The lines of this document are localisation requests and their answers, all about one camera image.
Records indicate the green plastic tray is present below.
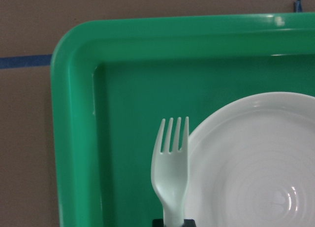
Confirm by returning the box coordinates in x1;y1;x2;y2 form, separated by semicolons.
51;12;315;227

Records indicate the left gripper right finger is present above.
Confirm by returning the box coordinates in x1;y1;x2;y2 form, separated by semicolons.
182;219;196;227

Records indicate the pale green plastic fork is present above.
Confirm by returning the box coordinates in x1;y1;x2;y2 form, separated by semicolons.
151;117;189;227

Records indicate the white round plate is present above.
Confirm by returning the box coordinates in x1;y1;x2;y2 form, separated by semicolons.
185;92;315;227

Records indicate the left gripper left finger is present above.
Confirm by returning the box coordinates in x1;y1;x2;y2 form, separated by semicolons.
152;219;164;227

